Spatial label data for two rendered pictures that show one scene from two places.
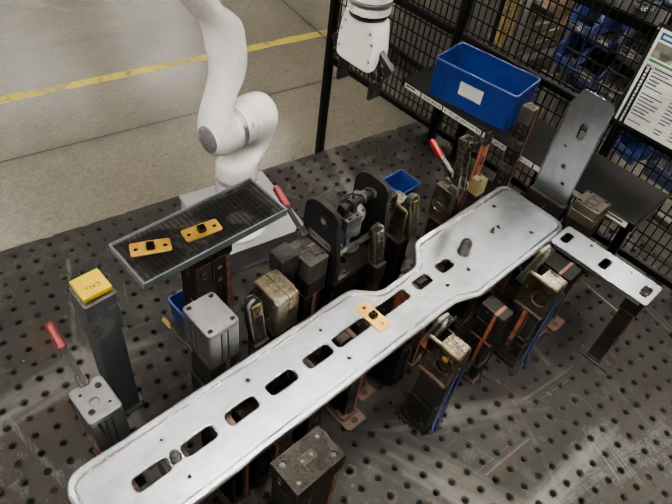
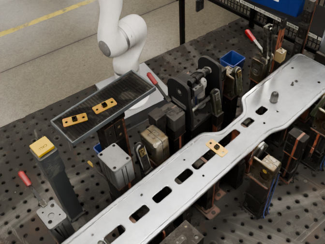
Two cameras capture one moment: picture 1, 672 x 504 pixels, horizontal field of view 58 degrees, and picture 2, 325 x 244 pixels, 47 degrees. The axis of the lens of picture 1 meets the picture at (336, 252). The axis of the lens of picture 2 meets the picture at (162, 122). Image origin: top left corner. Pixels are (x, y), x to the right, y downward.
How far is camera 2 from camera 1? 8 cm
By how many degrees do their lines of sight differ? 8
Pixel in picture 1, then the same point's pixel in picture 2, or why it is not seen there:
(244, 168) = (130, 63)
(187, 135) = not seen: hidden behind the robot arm
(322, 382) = (187, 192)
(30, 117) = (10, 45)
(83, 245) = (43, 120)
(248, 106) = (127, 24)
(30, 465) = not seen: outside the picture
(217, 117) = (108, 34)
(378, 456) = (230, 234)
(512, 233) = (305, 84)
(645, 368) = not seen: outside the picture
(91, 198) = (50, 89)
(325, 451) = (191, 235)
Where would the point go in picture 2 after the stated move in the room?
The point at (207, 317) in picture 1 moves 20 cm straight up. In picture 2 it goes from (112, 159) to (101, 119)
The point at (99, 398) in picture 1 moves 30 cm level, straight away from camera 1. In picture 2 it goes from (53, 213) to (26, 147)
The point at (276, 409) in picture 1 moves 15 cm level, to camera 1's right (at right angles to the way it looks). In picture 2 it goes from (159, 211) to (206, 215)
